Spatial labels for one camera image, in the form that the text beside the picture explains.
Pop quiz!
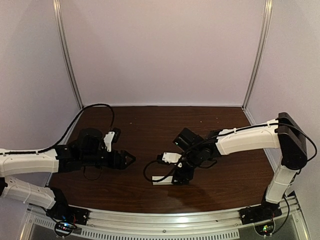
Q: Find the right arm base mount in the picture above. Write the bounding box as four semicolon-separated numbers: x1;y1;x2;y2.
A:
238;203;282;237

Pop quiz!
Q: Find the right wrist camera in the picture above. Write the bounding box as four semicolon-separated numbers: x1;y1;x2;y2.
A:
156;152;182;168

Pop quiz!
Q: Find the black camera cable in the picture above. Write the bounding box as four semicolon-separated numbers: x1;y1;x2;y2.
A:
0;103;116;156
142;122;318;183

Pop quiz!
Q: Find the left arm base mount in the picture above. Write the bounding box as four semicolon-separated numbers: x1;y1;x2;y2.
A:
43;206;90;239

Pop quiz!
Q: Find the right black camera cable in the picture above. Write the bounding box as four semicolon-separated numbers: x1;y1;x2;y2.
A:
142;122;318;183

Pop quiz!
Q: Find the left aluminium frame post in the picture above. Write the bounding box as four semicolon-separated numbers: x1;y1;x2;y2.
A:
52;0;84;110

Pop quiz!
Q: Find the white remote control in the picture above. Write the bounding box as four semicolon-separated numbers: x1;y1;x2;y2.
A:
152;175;173;186

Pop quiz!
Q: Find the aluminium frame post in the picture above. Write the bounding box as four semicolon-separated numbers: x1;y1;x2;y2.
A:
242;0;273;111
52;0;84;110

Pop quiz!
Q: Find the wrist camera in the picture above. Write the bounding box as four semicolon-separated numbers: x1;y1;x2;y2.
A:
156;152;182;168
103;127;121;152

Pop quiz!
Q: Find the right aluminium frame post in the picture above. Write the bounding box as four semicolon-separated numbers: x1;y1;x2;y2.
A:
242;0;273;111

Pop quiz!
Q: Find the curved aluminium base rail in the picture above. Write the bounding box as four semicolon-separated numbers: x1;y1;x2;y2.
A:
18;196;311;240

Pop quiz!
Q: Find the left black camera cable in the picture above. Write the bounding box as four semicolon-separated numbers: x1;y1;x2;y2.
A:
0;103;116;156

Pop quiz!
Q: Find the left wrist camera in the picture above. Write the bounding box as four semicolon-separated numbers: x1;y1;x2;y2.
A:
103;127;121;152

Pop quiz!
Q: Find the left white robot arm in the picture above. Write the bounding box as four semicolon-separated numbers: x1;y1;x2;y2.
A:
0;128;136;220

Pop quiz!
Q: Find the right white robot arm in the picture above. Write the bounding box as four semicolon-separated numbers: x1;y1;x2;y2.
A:
171;112;311;211

